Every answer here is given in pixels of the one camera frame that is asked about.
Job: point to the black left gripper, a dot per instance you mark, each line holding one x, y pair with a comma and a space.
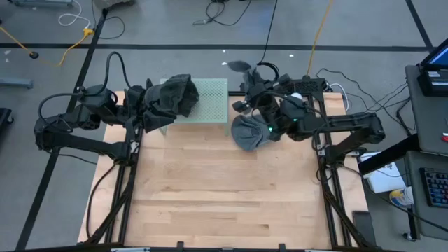
136, 103

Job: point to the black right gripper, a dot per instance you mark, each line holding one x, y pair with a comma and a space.
264, 105

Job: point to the blue-grey cap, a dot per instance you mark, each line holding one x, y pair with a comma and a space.
182, 94

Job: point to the light grey cap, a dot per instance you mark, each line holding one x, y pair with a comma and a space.
248, 134

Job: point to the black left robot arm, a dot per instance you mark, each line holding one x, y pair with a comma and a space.
80, 143

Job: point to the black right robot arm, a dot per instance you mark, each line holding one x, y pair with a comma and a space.
350, 122

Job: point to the green perforated metal shelf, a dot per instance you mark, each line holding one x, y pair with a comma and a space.
213, 101

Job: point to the white bulb brass lamp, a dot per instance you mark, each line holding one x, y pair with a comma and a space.
297, 96

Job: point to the grey furniture foot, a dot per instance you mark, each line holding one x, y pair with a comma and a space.
38, 3
15, 83

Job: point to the black chair part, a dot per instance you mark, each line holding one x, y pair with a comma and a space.
5, 117

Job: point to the black desk bar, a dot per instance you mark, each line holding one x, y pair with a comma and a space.
388, 155

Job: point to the white box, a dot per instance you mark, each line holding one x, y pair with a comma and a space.
385, 180

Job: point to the grey cart top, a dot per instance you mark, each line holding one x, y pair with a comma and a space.
427, 119

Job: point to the open black laptop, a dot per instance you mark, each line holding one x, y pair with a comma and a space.
437, 57

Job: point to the black flat pad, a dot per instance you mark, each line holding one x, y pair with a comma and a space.
364, 227

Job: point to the white wipes tub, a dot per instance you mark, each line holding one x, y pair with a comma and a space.
402, 197

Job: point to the black keyboard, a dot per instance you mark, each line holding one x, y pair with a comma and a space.
435, 187

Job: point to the dark grey desk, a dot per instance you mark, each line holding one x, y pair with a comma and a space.
413, 218

